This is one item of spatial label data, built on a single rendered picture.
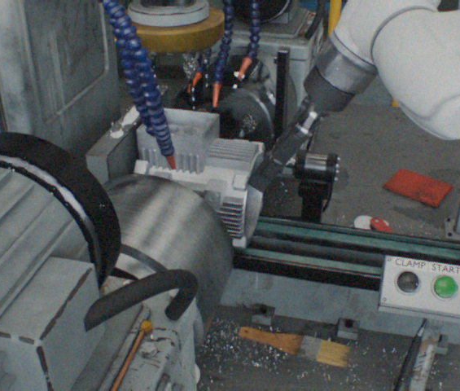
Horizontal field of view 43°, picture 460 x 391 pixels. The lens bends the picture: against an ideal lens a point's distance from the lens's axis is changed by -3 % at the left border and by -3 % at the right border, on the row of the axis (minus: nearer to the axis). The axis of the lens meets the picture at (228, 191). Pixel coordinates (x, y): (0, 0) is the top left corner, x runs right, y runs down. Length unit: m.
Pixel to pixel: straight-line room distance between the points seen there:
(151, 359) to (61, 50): 0.63
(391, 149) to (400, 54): 1.06
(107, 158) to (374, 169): 0.88
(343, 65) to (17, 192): 0.51
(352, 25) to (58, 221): 0.49
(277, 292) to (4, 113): 0.57
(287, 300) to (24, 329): 0.77
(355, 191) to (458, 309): 0.75
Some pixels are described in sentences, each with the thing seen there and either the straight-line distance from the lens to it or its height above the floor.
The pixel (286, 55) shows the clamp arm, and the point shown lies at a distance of 1.11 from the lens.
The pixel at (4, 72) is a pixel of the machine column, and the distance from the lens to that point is 0.97.
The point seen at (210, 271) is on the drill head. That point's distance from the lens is 0.82.
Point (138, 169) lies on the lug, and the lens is 1.06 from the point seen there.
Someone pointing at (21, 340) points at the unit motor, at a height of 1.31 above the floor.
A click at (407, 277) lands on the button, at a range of 0.86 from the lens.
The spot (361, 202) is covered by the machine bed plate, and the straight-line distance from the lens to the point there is 1.51.
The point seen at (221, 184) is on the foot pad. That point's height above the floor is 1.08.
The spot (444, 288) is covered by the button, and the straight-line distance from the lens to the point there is 0.86.
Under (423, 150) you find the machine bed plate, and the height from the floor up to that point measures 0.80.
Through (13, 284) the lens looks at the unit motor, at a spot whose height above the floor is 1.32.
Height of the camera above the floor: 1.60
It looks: 32 degrees down
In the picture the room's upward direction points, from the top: straight up
